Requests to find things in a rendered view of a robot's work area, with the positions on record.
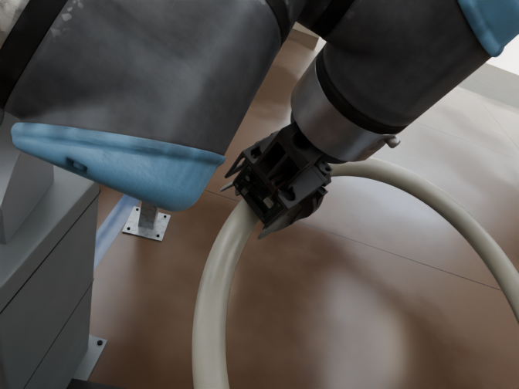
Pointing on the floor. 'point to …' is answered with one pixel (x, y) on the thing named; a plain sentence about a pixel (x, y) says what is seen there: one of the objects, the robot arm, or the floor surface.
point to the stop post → (147, 222)
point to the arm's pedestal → (50, 289)
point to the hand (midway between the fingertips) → (258, 204)
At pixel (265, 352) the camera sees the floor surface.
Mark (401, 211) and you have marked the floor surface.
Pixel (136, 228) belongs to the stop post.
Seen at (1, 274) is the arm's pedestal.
